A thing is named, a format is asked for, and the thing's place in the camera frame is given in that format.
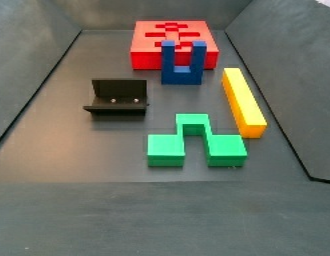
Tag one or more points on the blue U-shaped block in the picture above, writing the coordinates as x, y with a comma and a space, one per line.
183, 75

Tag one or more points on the green stepped block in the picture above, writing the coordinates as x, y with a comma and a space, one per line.
223, 149

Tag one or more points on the red insertion board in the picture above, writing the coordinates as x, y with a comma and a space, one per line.
183, 32

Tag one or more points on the black angle fixture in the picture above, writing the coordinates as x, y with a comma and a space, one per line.
119, 96

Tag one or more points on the yellow long block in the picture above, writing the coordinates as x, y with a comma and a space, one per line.
247, 113

